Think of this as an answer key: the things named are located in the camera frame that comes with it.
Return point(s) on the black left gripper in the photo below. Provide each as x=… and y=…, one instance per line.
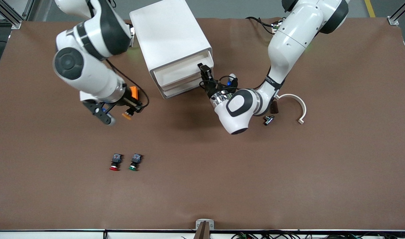
x=209, y=88

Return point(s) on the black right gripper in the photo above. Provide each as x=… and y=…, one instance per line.
x=128, y=101

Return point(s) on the yellow push button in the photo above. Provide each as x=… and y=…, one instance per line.
x=127, y=116

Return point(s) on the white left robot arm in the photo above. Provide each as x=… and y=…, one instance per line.
x=288, y=43

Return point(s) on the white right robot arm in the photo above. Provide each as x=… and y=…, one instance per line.
x=89, y=69

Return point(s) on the green push button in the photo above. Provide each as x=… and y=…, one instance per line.
x=135, y=158

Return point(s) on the white drawer cabinet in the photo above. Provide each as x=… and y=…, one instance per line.
x=165, y=33

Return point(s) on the red push button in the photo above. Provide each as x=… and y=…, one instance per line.
x=115, y=158

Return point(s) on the brown terminal block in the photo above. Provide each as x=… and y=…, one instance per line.
x=274, y=109

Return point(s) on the small silver metal connector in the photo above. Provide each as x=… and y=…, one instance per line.
x=268, y=119

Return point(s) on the brown table mat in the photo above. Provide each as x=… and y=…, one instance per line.
x=202, y=186

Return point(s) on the orange button enclosure box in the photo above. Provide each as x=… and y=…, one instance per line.
x=134, y=91

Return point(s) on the white curved plastic bracket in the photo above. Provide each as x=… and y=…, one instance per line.
x=303, y=109

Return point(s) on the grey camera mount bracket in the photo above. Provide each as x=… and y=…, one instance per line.
x=204, y=229

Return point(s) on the aluminium frame profile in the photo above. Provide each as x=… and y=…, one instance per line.
x=15, y=24
x=392, y=21

